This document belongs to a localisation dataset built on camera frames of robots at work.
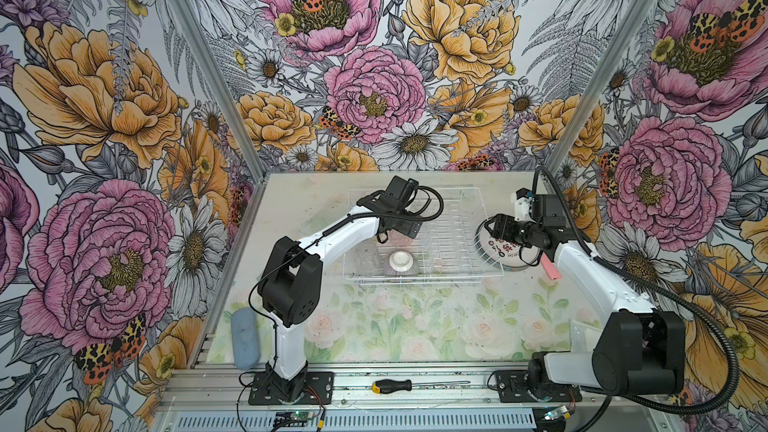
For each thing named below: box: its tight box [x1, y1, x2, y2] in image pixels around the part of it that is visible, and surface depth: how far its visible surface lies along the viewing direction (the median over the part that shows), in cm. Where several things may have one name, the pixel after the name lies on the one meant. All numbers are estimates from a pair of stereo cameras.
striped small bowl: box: [386, 249, 418, 277], surface depth 91 cm
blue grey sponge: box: [231, 307, 261, 370], surface depth 79 cm
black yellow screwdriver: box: [371, 379, 472, 394], surface depth 75 cm
